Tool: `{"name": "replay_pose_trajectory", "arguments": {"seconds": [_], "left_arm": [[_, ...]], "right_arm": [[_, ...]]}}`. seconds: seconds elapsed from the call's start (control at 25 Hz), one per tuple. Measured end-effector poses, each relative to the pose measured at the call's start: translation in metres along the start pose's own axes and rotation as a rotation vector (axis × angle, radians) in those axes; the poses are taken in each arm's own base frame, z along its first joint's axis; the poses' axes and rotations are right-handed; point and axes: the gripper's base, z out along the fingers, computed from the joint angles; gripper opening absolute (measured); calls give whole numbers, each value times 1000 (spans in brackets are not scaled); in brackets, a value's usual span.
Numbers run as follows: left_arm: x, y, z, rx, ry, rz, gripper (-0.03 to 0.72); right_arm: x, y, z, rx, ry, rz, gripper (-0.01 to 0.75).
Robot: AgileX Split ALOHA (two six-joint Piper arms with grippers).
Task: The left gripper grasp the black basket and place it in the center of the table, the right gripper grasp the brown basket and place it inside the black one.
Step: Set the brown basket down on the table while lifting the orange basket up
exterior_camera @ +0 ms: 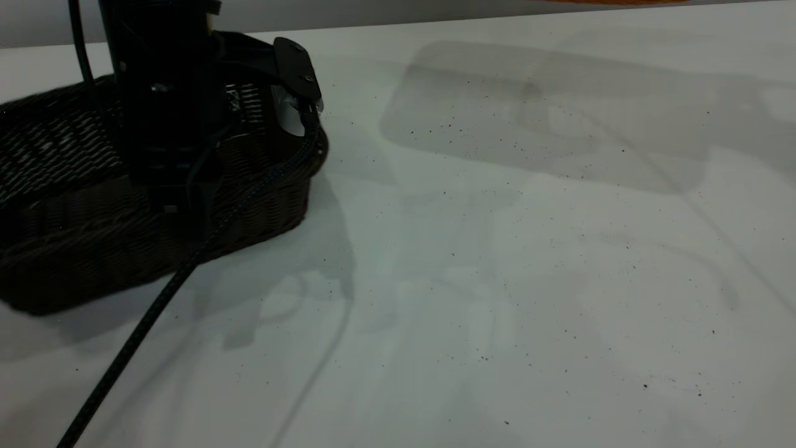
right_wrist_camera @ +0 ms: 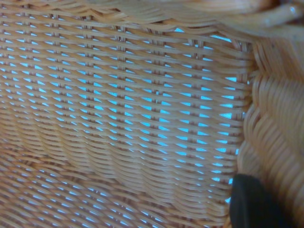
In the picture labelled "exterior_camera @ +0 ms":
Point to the black wicker basket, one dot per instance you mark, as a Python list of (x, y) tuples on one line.
[(62, 211)]

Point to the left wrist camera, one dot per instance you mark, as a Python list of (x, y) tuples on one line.
[(292, 81)]

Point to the orange wicker basket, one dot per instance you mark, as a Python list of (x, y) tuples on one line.
[(615, 2)]

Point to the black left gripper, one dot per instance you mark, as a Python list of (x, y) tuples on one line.
[(161, 81)]

